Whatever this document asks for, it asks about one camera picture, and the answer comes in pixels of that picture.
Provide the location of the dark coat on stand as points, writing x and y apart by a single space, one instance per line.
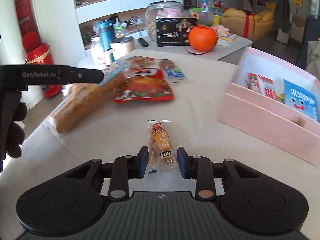
281 14

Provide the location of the black remote control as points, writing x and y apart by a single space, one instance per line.
143 42

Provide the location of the red vase ornament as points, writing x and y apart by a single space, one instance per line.
40 53

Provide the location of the long cheese bread packet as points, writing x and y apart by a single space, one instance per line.
88 97

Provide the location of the small chocolate snack packet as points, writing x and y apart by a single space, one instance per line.
172 72

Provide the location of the cream mug with lid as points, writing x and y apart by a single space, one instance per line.
120 47

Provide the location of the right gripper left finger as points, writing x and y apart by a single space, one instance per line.
125 168

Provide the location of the orange pumpkin bucket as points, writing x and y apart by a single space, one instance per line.
202 38

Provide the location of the black gloved hand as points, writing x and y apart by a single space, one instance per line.
12 134

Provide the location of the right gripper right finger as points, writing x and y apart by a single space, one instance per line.
200 169

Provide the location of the small orange sausage packet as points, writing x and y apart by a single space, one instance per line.
161 154

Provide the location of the red strawberry snack bag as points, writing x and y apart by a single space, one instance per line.
261 85

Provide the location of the red chicken leg packet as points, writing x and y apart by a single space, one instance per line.
146 84

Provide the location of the teal thermos bottle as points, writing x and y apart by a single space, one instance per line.
107 35

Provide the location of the pink gift box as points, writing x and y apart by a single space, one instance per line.
267 119

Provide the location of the small snack jar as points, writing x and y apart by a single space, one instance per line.
97 51

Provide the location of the black plum snack box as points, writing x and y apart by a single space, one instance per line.
174 31

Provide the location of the blue seaweed biscuit bag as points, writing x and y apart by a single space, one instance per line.
300 99

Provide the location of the pink plush toy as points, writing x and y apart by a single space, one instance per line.
221 30

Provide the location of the yellow sofa with ribbon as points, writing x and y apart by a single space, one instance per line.
247 24

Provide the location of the red-ended cracker packet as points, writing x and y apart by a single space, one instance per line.
140 61

